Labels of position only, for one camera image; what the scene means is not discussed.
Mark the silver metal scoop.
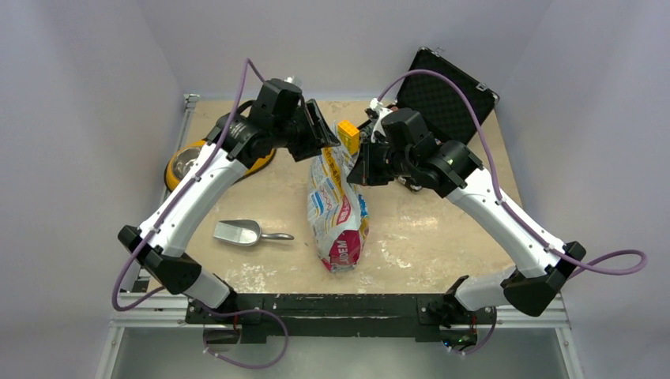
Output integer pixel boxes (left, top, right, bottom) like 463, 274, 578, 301
213, 220, 295, 246

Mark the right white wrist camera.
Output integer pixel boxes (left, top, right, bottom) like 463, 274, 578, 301
369, 98, 393, 143

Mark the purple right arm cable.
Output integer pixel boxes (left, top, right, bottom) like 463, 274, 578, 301
375, 69, 649, 276

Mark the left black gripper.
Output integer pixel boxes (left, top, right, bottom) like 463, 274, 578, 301
271, 99, 340, 161

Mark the yellow double pet bowl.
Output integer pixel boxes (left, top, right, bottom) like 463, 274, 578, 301
164, 140, 277, 192

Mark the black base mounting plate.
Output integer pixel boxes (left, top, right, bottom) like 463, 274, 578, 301
185, 293, 495, 343

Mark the yellow toy brick block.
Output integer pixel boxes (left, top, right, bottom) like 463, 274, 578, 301
337, 120, 360, 156

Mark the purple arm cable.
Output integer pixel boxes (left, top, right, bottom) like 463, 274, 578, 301
375, 69, 649, 276
111, 58, 266, 313

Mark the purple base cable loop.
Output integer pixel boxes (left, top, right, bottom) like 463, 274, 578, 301
202, 308, 290, 371

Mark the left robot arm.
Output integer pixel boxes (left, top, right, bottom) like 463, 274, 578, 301
118, 78, 339, 323

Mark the black poker chip case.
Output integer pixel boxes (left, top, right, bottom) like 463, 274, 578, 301
358, 47, 500, 193

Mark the colourful pet food bag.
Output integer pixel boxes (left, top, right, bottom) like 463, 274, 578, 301
307, 125, 369, 272

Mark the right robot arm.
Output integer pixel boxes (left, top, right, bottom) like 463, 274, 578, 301
347, 107, 585, 321

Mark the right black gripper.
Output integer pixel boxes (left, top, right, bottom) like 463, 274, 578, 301
347, 135, 414, 186

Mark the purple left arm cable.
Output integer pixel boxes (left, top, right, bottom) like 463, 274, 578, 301
111, 58, 266, 313

